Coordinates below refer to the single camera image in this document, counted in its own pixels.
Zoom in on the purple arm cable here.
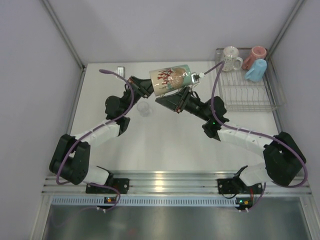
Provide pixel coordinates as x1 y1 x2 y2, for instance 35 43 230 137
203 62 309 210
55 69 136 210

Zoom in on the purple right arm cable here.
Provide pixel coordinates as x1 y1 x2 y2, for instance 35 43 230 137
203 62 309 210

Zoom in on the clear glass cup left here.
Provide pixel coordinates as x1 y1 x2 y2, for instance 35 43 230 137
136 101 152 118

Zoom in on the beige tall patterned mug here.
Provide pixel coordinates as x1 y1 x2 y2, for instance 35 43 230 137
149 64 193 96

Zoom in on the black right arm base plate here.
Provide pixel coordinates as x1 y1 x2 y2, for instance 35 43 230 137
217 178 248 199

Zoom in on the aluminium mounting rail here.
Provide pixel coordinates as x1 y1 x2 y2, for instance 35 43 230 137
41 170 312 197

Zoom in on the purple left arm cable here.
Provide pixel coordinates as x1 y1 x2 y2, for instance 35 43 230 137
55 69 136 210

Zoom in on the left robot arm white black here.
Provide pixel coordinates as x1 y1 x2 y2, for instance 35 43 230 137
49 76 154 193

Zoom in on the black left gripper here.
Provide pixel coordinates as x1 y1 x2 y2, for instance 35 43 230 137
120 76 164 116

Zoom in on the light blue white cup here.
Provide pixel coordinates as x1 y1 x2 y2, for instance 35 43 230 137
244 59 268 82

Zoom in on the grey slotted cable duct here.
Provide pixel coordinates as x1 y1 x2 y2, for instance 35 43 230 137
51 196 239 207

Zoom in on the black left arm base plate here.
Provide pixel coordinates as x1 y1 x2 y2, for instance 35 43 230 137
85 178 130 195

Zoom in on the pink patterned mug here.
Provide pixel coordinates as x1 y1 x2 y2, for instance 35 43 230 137
241 45 267 70

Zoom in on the white mug orange inside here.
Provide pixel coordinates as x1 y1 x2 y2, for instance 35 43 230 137
220 46 243 72

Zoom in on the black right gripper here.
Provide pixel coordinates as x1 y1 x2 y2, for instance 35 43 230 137
155 86 211 122

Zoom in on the metal wire dish rack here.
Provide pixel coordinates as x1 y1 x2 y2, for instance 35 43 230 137
217 46 286 112

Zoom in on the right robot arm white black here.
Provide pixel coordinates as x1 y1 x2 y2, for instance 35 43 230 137
155 87 306 194

